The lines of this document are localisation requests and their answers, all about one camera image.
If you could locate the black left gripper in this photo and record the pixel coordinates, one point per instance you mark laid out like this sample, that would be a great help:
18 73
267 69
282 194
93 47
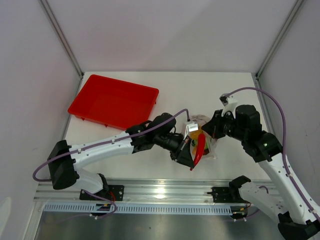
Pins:
182 155

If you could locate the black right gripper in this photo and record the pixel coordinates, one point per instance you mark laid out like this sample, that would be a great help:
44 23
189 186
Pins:
213 126

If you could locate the ginger root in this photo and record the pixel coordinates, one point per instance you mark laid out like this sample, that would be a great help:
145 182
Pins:
194 135

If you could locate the red chili pepper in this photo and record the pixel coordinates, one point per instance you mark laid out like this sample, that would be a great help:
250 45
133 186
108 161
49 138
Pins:
199 150

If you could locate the clear zip bag pink dots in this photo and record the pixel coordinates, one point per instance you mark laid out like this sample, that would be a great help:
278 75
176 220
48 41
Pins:
202 120

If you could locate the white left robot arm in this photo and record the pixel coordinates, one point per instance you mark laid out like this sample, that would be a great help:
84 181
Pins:
66 162

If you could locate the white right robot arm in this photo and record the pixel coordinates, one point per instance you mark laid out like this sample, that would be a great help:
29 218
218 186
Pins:
296 214

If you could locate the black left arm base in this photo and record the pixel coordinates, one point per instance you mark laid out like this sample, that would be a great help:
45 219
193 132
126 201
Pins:
105 192

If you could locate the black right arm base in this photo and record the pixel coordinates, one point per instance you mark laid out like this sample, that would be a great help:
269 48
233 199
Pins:
229 194

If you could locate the red plastic bin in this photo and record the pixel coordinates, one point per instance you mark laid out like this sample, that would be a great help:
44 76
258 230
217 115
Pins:
113 103

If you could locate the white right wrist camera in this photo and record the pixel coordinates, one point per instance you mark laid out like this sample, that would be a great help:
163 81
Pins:
229 103

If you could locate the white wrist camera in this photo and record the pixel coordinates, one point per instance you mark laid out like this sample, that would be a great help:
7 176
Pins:
229 103
190 126

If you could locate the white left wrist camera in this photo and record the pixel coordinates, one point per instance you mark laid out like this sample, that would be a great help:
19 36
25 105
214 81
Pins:
190 126

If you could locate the aluminium mounting rail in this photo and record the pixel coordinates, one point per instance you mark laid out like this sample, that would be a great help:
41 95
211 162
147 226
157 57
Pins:
142 191

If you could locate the white slotted cable duct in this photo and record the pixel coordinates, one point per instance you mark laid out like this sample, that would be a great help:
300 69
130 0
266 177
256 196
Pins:
130 208

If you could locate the aluminium frame post right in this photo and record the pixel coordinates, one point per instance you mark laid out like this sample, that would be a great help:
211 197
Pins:
283 31

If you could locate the aluminium frame post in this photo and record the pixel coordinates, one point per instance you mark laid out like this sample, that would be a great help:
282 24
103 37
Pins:
49 13
283 31

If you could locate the aluminium frame post left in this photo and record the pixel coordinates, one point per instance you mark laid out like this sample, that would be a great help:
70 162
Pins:
49 13

